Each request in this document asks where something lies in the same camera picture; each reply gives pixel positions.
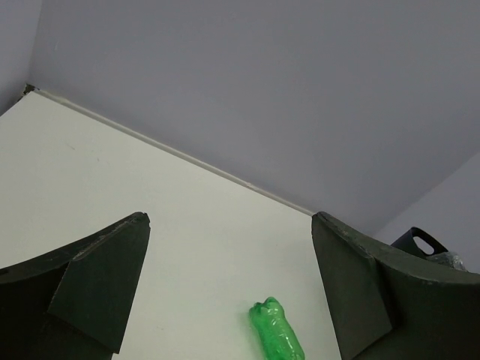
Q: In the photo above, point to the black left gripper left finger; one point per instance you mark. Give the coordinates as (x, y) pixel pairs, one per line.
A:
(74, 302)

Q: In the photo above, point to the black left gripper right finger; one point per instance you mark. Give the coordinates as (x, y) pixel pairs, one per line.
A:
(388, 304)

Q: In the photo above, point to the green plastic bottle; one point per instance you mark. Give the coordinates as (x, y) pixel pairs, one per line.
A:
(276, 336)

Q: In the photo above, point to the black round bin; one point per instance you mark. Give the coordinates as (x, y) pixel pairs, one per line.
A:
(407, 243)

